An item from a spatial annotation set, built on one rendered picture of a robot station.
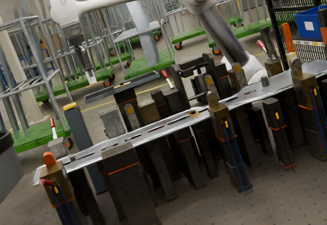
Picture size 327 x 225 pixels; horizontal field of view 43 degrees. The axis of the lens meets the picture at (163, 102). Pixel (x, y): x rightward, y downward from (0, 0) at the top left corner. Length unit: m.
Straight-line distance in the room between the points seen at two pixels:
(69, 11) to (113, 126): 0.55
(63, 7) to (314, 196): 1.28
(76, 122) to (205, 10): 0.79
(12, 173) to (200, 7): 2.95
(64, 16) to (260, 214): 1.16
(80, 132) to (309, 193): 1.05
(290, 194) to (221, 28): 0.86
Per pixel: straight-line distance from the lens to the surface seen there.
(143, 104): 1.85
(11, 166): 4.38
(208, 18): 2.00
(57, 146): 1.85
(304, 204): 1.53
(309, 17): 2.36
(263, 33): 1.99
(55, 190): 1.52
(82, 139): 2.03
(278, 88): 1.77
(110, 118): 1.82
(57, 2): 1.95
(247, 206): 1.59
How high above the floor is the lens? 1.51
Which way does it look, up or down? 14 degrees down
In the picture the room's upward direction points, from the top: 19 degrees counter-clockwise
